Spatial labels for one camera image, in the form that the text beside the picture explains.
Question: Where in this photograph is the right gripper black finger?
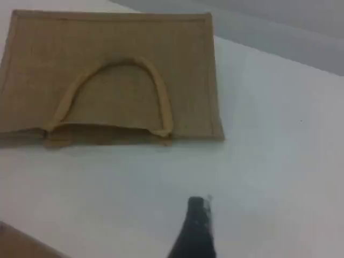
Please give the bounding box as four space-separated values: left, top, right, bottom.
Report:
167 196 217 258

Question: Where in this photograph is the brown jute tote bag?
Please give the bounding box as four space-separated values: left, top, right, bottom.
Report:
0 9 225 148

